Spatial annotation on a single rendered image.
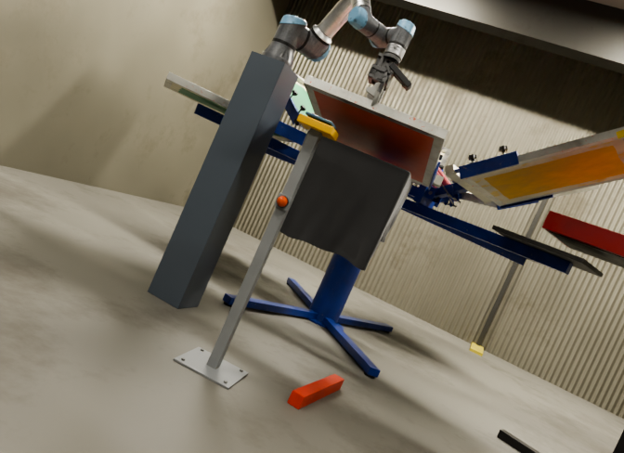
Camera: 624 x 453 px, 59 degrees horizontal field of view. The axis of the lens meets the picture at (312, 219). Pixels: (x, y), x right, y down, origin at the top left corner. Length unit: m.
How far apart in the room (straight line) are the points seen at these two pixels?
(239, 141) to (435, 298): 3.80
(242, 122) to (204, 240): 0.56
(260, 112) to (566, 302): 4.14
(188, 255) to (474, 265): 3.85
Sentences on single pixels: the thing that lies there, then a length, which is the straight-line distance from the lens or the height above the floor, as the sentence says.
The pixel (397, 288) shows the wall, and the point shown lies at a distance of 5.93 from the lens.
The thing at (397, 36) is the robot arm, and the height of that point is 1.40.
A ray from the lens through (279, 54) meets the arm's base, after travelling 2.57.
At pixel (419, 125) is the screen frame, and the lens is 2.10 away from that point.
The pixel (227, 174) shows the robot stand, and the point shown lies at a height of 0.65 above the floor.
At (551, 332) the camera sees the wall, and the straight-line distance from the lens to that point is 5.90.
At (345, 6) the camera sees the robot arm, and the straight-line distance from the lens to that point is 2.63.
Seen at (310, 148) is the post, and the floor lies 0.86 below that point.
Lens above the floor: 0.71
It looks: 2 degrees down
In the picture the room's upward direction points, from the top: 24 degrees clockwise
